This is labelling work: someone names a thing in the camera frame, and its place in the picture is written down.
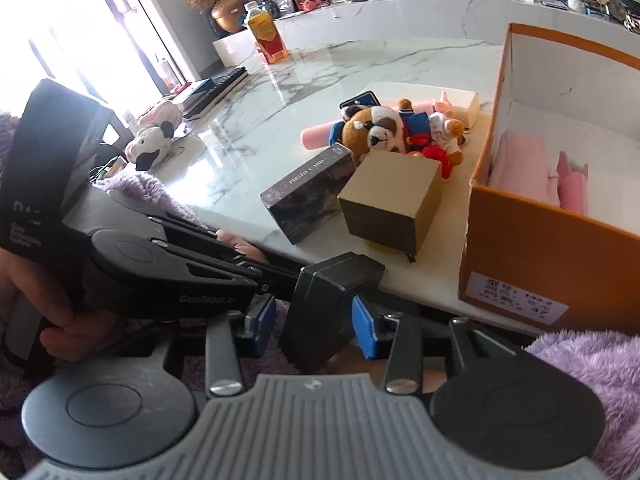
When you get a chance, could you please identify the light pink plush toy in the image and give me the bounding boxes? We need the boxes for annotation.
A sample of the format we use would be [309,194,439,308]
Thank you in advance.
[137,100,183,128]

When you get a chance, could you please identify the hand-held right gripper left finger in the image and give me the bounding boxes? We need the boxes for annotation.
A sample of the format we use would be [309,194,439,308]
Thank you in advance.
[205,296,278,396]

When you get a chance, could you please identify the brown cardboard box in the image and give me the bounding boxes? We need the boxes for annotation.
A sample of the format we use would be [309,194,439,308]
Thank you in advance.
[337,150,443,263]

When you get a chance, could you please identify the orange drink bottle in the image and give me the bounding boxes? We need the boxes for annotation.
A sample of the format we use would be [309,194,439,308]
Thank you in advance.
[243,1,290,66]

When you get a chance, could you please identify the brown white dog plush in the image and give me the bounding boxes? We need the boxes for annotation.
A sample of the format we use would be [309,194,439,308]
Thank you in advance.
[342,105,408,166]

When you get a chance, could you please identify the black white cow plush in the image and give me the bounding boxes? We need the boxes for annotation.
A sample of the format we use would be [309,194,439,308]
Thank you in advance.
[125,121,183,172]

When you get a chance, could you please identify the white pedestal box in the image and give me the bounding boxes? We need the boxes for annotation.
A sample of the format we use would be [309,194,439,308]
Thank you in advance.
[212,32,263,68]

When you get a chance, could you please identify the bronze vase dried flowers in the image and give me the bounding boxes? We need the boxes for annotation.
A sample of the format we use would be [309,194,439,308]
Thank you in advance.
[184,0,251,36]

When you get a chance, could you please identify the folded pink cloth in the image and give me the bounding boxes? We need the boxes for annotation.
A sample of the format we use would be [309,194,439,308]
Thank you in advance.
[487,130,563,208]

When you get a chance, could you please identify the black keyboard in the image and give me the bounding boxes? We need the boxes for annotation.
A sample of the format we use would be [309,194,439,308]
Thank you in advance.
[190,66,249,111]

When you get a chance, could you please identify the orange cardboard box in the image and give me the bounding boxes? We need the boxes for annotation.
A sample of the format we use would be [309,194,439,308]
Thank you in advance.
[459,22,640,336]

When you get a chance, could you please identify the small black box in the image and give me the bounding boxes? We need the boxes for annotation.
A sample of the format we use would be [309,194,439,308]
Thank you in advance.
[278,254,386,372]

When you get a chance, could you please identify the red plush toy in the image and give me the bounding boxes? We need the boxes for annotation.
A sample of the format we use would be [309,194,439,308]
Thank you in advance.
[405,142,463,181]

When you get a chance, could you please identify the dark photo card box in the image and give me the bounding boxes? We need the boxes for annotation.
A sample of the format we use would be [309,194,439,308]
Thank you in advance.
[260,142,356,246]

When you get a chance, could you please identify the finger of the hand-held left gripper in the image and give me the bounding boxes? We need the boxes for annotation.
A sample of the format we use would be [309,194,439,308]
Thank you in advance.
[160,240,306,297]
[100,192,273,267]

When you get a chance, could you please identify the small pink bottle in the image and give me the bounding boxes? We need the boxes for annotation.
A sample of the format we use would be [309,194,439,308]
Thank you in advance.
[156,56,177,88]

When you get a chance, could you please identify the dark blue card case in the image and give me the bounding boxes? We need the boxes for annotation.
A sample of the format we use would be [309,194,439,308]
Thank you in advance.
[339,91,378,121]

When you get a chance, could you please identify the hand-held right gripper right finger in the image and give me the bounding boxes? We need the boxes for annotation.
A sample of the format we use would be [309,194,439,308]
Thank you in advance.
[351,296,523,395]

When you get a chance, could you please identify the purple fluffy rug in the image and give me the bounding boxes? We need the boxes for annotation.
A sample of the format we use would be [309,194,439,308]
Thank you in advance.
[0,112,640,480]

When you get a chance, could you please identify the plush doll blue outfit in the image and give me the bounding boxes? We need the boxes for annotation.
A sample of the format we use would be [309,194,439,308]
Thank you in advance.
[397,100,433,153]

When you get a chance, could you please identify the small white plush toy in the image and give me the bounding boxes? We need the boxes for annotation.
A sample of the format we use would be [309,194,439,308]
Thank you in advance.
[427,110,466,156]

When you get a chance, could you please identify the blue book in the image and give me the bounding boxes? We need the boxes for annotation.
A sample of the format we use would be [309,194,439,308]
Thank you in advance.
[172,80,226,121]

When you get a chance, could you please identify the beige box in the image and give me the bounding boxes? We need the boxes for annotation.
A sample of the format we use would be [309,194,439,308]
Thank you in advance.
[370,81,481,131]

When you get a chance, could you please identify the person's left hand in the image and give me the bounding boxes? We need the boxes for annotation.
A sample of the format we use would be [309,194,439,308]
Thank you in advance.
[0,247,119,363]

